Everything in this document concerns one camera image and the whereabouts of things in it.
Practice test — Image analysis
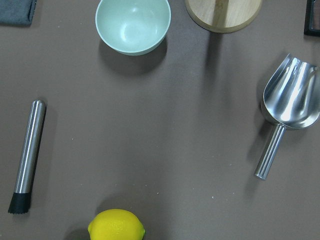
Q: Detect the grey folded cloth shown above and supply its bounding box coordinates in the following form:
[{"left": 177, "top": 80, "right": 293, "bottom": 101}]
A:
[{"left": 0, "top": 0, "right": 37, "bottom": 26}]

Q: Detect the steel ice scoop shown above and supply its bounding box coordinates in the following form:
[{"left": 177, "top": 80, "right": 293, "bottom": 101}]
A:
[{"left": 254, "top": 54, "right": 320, "bottom": 180}]

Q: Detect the wooden cup tree stand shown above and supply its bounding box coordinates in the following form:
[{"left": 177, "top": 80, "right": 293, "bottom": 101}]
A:
[{"left": 185, "top": 0, "right": 263, "bottom": 33}]

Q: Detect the mint green bowl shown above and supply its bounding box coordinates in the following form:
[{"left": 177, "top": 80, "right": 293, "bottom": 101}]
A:
[{"left": 95, "top": 0, "right": 172, "bottom": 56}]

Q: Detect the steel muddler black tip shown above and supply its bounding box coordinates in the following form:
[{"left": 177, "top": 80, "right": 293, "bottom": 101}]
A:
[{"left": 8, "top": 99, "right": 47, "bottom": 215}]

